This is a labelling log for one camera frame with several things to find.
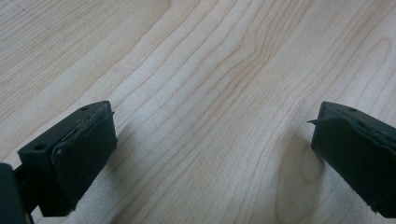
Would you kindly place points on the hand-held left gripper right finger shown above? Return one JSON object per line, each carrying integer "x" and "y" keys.
{"x": 358, "y": 155}

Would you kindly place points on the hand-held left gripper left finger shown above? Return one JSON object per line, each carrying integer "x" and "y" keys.
{"x": 77, "y": 155}

